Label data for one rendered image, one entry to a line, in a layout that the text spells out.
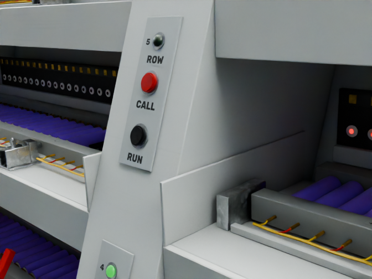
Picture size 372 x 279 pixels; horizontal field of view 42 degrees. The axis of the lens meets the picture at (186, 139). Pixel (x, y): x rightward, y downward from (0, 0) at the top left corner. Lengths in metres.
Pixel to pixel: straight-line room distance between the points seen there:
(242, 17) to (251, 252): 0.17
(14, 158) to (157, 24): 0.26
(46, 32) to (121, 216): 0.25
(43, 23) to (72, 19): 0.06
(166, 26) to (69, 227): 0.21
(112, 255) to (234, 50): 0.19
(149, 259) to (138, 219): 0.03
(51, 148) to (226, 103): 0.26
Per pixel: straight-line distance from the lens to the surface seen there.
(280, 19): 0.33
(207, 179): 0.38
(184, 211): 0.37
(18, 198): 0.55
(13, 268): 0.70
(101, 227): 0.42
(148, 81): 0.39
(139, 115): 0.39
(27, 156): 0.59
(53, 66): 0.82
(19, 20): 0.61
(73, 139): 0.61
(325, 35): 0.32
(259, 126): 0.43
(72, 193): 0.48
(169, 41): 0.39
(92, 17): 0.49
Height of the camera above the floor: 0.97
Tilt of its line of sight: 1 degrees down
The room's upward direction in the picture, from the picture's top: 12 degrees clockwise
